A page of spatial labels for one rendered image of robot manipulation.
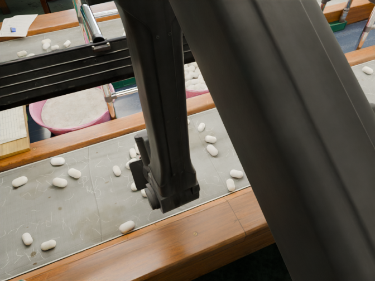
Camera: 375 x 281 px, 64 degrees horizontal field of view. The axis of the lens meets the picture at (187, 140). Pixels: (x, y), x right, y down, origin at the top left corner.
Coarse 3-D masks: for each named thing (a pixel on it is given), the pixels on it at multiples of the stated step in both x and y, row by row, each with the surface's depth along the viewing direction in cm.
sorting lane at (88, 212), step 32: (192, 128) 93; (224, 128) 93; (96, 160) 85; (128, 160) 85; (192, 160) 85; (224, 160) 85; (0, 192) 78; (32, 192) 78; (64, 192) 78; (96, 192) 78; (128, 192) 78; (224, 192) 78; (0, 224) 73; (32, 224) 73; (64, 224) 73; (96, 224) 73; (0, 256) 68; (32, 256) 68; (64, 256) 68
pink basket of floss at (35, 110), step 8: (112, 88) 100; (32, 104) 96; (40, 104) 100; (32, 112) 94; (40, 112) 99; (104, 112) 93; (40, 120) 96; (96, 120) 91; (104, 120) 97; (48, 128) 89; (56, 128) 89; (64, 128) 89; (72, 128) 89; (80, 128) 91
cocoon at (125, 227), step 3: (126, 222) 71; (129, 222) 71; (132, 222) 71; (123, 225) 70; (126, 225) 70; (129, 225) 71; (132, 225) 71; (120, 228) 70; (123, 228) 70; (126, 228) 70; (129, 228) 71; (132, 228) 71; (123, 231) 70; (126, 231) 70
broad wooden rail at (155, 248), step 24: (240, 192) 77; (192, 216) 71; (216, 216) 72; (240, 216) 72; (120, 240) 68; (144, 240) 68; (168, 240) 68; (192, 240) 68; (216, 240) 68; (240, 240) 70; (264, 240) 79; (72, 264) 64; (96, 264) 64; (120, 264) 64; (144, 264) 64; (168, 264) 64; (192, 264) 69; (216, 264) 77
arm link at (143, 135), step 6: (144, 132) 57; (138, 138) 54; (144, 138) 52; (138, 144) 55; (144, 144) 54; (138, 150) 56; (144, 150) 54; (150, 150) 53; (144, 156) 55; (150, 156) 53; (144, 162) 56; (150, 186) 52; (150, 192) 50; (150, 198) 49; (156, 198) 49; (150, 204) 50; (156, 204) 49
